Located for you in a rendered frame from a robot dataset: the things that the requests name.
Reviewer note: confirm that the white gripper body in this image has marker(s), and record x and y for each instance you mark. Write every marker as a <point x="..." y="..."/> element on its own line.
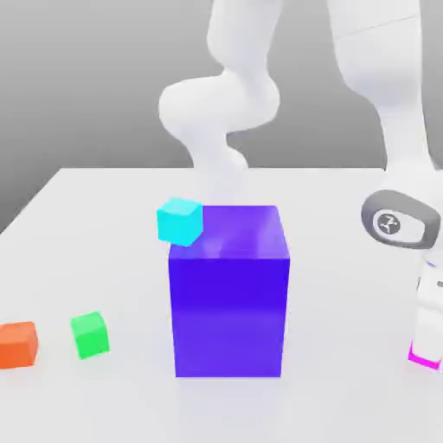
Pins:
<point x="429" y="290"/>

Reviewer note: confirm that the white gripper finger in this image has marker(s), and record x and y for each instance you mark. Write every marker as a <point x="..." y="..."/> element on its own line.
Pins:
<point x="427" y="332"/>

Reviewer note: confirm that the small magenta cube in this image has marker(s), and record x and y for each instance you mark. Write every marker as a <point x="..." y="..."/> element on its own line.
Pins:
<point x="420" y="361"/>

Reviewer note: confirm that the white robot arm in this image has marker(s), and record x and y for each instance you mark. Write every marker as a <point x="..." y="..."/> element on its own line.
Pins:
<point x="242" y="86"/>

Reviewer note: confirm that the small cyan cube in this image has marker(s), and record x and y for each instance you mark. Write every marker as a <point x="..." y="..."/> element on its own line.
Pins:
<point x="178" y="225"/>

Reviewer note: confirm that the small green cube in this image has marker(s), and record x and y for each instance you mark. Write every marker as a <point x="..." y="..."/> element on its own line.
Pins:
<point x="90" y="335"/>

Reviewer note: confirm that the small orange cube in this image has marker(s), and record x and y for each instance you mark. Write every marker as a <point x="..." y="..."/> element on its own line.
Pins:
<point x="15" y="346"/>

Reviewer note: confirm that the large purple box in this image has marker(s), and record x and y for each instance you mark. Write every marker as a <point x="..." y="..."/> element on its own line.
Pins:
<point x="228" y="311"/>

